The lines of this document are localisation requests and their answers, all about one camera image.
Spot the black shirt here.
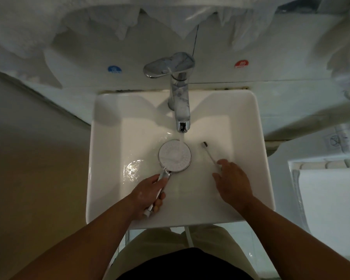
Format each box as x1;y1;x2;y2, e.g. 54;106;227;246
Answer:
116;247;254;280

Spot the thin black cord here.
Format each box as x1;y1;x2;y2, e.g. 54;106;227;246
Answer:
192;25;200;56

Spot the white ceramic sink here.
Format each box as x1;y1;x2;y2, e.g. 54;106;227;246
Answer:
85;89;276;230

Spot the person's left hand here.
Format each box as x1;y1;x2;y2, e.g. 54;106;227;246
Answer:
128;173;167;221

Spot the chrome sink faucet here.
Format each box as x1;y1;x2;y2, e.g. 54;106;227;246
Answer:
143;52;196;133

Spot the person's right hand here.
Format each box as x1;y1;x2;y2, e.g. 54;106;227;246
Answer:
212;159;255;215

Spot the white toilet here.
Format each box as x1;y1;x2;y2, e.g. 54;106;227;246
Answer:
267;122;350;260

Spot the chrome shower head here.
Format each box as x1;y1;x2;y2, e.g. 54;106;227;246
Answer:
143;139;192;218

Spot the person's right forearm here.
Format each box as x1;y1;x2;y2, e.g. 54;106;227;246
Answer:
239;196;350;280

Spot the person's left forearm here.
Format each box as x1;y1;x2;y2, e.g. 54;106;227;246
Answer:
10;196;139;280

